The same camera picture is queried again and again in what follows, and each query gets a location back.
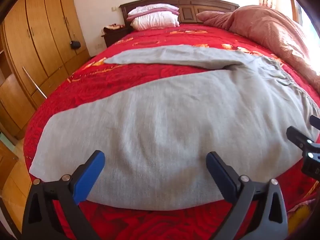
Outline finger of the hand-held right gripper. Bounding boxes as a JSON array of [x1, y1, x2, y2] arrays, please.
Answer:
[[309, 115, 320, 130], [286, 126, 320, 180]]

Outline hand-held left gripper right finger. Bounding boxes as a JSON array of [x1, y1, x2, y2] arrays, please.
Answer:
[[205, 151, 288, 240]]

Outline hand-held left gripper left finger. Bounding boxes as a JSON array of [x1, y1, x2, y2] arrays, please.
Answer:
[[22, 150, 105, 240]]

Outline grey pants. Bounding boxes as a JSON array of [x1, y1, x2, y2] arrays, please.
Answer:
[[29, 44, 320, 211]]

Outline blue broom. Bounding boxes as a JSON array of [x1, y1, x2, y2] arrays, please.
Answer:
[[22, 66, 48, 99]]

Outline pink quilt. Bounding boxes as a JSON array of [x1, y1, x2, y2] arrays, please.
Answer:
[[196, 5, 320, 93]]

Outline bed with red bedspread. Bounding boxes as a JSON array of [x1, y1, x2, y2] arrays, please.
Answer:
[[23, 23, 320, 240]]

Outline dark wooden nightstand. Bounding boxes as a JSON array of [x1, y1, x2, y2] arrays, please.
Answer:
[[103, 26, 133, 48]]

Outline brown beige cloth bundle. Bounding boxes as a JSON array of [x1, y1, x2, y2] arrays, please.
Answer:
[[104, 24, 125, 32]]

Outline wooden wardrobe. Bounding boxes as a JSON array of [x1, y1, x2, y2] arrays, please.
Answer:
[[0, 0, 90, 140]]

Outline white pillow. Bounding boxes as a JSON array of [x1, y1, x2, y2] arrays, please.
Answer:
[[130, 12, 180, 30]]

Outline dark wooden headboard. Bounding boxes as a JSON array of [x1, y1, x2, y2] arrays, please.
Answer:
[[119, 0, 240, 27]]

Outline pink pillow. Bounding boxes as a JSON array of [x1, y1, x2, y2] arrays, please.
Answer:
[[126, 3, 180, 22]]

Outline wooden window frame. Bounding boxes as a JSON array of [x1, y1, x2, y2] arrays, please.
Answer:
[[289, 0, 304, 27]]

